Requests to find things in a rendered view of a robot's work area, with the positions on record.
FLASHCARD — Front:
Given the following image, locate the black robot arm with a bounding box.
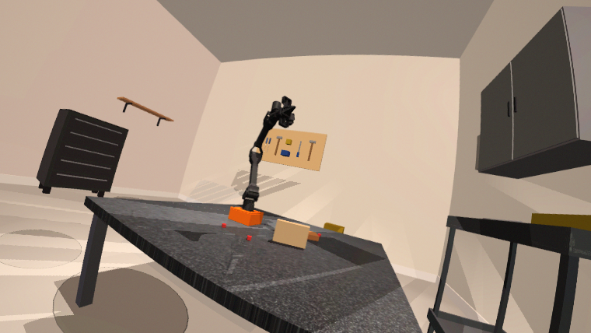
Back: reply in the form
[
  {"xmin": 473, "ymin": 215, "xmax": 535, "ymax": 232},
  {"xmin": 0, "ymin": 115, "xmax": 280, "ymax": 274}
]
[{"xmin": 241, "ymin": 101, "xmax": 295, "ymax": 212}]

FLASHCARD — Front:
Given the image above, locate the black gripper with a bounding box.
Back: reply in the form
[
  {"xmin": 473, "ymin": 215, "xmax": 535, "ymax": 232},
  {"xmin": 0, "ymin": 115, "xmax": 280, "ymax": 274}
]
[{"xmin": 274, "ymin": 96, "xmax": 296, "ymax": 128}]

